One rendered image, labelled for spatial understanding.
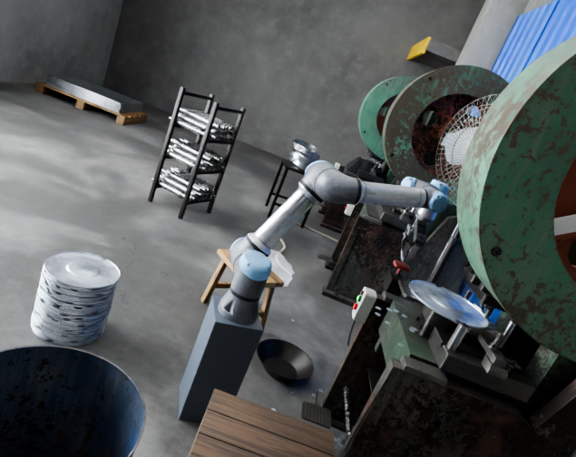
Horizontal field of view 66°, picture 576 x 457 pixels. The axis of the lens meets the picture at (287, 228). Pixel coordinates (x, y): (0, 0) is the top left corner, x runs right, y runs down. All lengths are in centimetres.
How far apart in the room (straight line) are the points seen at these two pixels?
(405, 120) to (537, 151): 179
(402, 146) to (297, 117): 537
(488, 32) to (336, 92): 261
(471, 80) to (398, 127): 47
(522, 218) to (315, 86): 711
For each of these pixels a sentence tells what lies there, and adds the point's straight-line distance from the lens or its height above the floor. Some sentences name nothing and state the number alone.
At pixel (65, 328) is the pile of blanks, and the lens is 201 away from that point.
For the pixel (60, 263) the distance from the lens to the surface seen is 205.
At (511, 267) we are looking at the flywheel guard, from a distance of 114.
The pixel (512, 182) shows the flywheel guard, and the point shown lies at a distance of 108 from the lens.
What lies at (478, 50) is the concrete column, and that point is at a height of 252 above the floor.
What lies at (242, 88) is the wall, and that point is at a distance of 819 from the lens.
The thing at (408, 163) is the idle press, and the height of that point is 109.
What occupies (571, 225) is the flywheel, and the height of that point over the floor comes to 122.
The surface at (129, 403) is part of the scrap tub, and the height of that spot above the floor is 43.
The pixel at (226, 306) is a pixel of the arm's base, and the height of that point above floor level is 49.
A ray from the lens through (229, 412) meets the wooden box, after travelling 142.
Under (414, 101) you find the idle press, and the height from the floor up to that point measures 144.
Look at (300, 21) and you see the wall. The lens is 816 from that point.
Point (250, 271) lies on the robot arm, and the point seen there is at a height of 65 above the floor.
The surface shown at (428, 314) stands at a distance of 165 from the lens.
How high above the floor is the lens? 128
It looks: 17 degrees down
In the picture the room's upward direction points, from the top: 22 degrees clockwise
